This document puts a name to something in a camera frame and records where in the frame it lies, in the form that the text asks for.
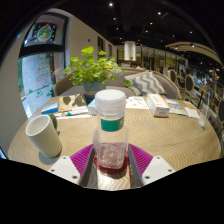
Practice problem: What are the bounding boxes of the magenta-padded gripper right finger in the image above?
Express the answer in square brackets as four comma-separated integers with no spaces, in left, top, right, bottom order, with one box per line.
[128,143,177,188]

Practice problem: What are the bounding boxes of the white tube with green cap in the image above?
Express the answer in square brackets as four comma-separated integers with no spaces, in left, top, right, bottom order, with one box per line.
[64,108,89,117]

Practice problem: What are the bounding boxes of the white mug with green print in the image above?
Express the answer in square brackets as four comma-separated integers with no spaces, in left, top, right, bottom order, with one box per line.
[25,113,64,159]

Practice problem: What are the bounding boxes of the white printed leaflet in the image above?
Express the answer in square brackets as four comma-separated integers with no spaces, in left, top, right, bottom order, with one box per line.
[125,96,150,110]

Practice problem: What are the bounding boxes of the ceiling lights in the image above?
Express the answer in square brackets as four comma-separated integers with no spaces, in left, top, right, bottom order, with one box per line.
[106,1,198,48]

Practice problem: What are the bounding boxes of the white and orange tissue box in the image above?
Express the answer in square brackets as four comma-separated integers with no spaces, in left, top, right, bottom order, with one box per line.
[146,93,171,118]

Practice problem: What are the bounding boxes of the green potted plant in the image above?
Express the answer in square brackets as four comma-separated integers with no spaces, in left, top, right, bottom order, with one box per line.
[62,45,133,104]

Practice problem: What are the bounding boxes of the clear drinking glass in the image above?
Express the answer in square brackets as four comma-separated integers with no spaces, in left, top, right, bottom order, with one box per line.
[197,103,212,129]

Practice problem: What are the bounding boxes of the group of round-backed chairs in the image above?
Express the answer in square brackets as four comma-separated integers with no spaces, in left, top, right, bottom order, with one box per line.
[163,66,224,111]

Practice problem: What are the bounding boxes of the clear plastic bottle green label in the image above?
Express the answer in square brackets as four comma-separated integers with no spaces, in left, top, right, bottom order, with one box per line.
[92,89,130,170]

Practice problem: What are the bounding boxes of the grey chevron pillow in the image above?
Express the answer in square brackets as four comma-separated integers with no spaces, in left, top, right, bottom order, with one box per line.
[124,70,167,97]

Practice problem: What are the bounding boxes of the long white stick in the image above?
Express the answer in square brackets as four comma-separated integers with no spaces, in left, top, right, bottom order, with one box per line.
[55,113,92,120]

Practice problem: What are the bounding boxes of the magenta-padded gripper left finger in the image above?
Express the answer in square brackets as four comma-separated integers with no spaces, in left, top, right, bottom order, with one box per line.
[48,143,98,188]

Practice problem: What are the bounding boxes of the dark-framed window with decorations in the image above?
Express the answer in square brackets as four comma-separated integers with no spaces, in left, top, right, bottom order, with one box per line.
[18,13,69,118]

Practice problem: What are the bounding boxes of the grey curved sofa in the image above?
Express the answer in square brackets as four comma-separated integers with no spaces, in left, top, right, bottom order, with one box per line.
[53,68,181,100]

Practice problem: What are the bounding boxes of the small light blue box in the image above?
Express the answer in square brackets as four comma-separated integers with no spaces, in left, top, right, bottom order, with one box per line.
[87,98,98,116]

